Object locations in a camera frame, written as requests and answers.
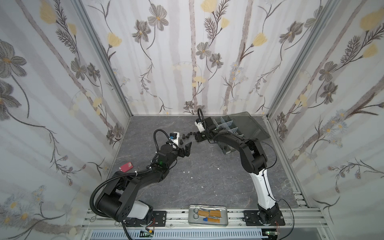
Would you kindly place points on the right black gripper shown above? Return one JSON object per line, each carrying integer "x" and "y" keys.
{"x": 205, "y": 133}

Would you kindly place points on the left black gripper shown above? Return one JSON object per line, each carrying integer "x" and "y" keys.
{"x": 186, "y": 152}

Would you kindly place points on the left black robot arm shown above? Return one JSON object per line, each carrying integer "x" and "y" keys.
{"x": 115, "y": 198}

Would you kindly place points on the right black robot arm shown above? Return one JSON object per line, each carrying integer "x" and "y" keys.
{"x": 254, "y": 161}

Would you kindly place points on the grey compartment organizer box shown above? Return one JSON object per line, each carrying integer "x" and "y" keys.
{"x": 242, "y": 124}

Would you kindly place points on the small pink red block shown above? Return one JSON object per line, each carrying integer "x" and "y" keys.
{"x": 126, "y": 167}

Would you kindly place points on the metal tray with tools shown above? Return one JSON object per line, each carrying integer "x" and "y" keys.
{"x": 208, "y": 215}

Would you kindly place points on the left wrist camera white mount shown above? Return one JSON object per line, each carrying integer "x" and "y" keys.
{"x": 175, "y": 139}

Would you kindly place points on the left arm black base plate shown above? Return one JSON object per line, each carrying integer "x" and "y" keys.
{"x": 157, "y": 219}

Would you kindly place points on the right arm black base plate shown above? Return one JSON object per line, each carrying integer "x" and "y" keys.
{"x": 260, "y": 218}

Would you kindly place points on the white slotted cable duct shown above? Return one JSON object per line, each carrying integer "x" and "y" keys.
{"x": 180, "y": 234}

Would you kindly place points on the aluminium frame rail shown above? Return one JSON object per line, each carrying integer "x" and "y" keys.
{"x": 294, "y": 218}

